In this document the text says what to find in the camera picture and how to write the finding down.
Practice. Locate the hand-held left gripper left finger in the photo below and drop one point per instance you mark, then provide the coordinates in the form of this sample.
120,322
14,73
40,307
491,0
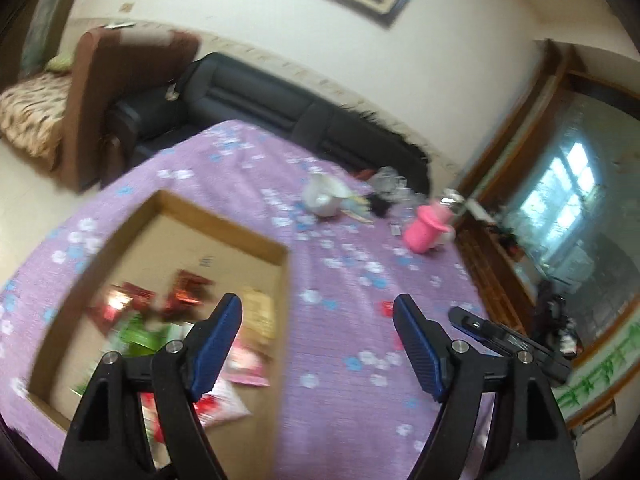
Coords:
217,340

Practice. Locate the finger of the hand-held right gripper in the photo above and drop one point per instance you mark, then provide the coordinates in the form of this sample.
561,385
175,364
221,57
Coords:
472,325

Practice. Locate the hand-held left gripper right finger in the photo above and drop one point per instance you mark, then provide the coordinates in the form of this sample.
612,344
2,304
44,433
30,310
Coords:
420,345

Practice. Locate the pink snack packet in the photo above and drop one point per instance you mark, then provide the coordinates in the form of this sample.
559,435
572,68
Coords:
245,365

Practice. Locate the dark green snack packet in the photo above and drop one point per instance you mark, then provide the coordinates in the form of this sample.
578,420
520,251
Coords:
177,332

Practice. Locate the beige biscuit packet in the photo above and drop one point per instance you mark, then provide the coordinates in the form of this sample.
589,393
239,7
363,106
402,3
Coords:
257,315

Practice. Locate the small red candy wrapper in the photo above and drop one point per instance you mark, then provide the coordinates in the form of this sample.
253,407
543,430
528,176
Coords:
386,307

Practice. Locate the shiny red snack packet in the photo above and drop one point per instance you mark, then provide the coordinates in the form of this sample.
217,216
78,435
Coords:
187,292

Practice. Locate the white red snack packet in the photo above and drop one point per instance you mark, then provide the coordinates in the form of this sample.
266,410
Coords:
220,405

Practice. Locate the light green snack packet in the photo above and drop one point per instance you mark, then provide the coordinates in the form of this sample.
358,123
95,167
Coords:
135,335

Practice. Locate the dark red gold-print packet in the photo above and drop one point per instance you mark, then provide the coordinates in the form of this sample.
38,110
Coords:
125,305

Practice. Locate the cardboard box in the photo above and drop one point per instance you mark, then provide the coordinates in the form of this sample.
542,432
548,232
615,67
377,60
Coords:
200,240

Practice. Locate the wooden side cabinet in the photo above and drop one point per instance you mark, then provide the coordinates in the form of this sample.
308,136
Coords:
492,270

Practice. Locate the green leaf print panel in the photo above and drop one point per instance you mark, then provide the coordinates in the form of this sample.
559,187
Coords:
605,375

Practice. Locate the purple floral tablecloth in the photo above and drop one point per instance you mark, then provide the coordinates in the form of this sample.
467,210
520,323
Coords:
350,400

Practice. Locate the bottle in pink knitted sleeve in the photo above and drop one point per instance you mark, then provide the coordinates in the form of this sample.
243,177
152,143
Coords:
430,222

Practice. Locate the small black container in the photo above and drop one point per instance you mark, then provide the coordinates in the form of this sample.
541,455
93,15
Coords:
381,206

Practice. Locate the flat printed card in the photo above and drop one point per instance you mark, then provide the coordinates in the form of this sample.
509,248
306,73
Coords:
357,211

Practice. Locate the clear plastic cup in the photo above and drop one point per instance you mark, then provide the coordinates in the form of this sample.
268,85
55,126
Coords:
392,182

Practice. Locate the white ceramic cup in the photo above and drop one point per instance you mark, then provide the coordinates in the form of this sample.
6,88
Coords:
325,197

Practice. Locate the black leather sofa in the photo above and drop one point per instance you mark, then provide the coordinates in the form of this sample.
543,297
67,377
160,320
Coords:
260,105

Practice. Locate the brown armchair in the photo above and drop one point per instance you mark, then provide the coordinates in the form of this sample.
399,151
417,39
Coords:
125,70

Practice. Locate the brown patterned bed cover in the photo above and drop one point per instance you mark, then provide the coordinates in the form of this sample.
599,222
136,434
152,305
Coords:
30,115

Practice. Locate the green pillow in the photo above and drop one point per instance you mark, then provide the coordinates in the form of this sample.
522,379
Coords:
60,63

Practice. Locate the grey curtain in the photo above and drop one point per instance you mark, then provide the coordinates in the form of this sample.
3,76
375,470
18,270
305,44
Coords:
47,15

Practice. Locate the beige wall socket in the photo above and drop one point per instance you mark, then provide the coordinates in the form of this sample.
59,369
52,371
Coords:
127,7

